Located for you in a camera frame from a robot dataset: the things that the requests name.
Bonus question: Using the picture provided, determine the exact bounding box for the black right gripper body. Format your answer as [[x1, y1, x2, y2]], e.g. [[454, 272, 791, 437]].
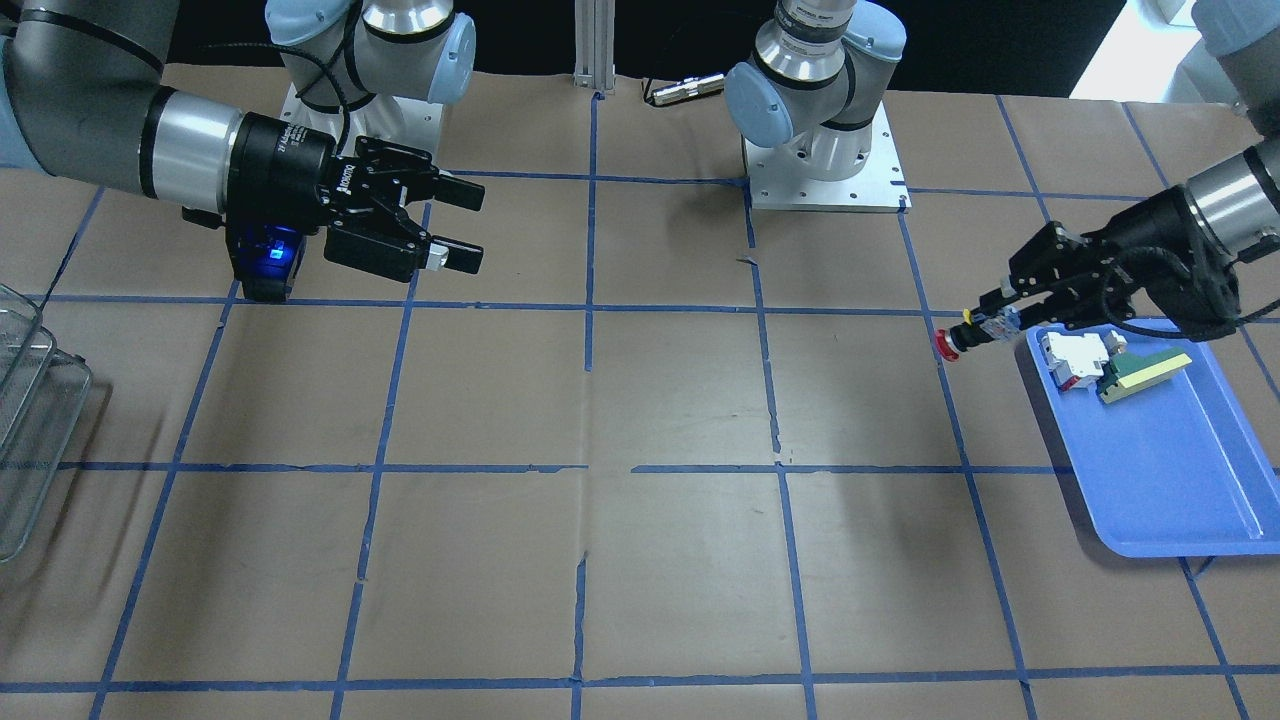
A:
[[225, 113, 401, 251]]

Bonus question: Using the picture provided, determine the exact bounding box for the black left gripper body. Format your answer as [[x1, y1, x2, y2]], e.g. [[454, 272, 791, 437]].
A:
[[1097, 184, 1242, 341]]

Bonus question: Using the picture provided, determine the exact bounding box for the red emergency stop button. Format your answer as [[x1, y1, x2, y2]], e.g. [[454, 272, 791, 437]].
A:
[[933, 306, 1021, 363]]

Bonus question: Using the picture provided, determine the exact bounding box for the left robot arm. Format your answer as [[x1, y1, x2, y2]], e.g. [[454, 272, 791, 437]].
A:
[[724, 1, 1279, 361]]

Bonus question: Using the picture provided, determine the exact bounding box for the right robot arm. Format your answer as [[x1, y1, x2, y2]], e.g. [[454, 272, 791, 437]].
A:
[[3, 1, 485, 304]]

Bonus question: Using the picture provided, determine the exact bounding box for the white circuit breaker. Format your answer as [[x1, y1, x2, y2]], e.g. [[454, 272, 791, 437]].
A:
[[1038, 331, 1110, 392]]

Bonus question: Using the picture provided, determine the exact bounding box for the green yellow terminal block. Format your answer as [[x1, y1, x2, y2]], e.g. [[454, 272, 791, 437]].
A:
[[1096, 331, 1192, 404]]

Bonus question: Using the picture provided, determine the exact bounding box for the blue plastic tray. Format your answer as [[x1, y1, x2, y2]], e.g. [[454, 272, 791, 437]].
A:
[[1014, 319, 1279, 559]]

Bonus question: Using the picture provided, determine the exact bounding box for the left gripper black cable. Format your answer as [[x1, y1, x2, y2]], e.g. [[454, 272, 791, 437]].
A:
[[1094, 234, 1280, 336]]

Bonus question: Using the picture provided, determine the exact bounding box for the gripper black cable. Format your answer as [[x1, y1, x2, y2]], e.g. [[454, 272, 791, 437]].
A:
[[1094, 234, 1280, 336], [200, 40, 351, 161]]

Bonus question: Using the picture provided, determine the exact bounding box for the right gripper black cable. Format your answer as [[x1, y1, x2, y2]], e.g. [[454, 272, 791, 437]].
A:
[[200, 40, 351, 161]]

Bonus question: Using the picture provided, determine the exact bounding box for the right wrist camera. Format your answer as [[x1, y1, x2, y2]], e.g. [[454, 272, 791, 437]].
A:
[[225, 223, 307, 304]]

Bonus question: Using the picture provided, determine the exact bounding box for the aluminium frame post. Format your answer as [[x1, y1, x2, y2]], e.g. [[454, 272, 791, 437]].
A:
[[572, 0, 617, 95]]

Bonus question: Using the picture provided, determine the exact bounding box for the silver cable connector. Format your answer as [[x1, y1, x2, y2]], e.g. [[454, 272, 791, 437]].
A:
[[643, 73, 726, 108]]

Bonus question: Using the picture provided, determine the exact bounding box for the silver wire mesh shelf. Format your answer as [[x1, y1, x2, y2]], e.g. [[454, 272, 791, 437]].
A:
[[1, 286, 93, 562]]

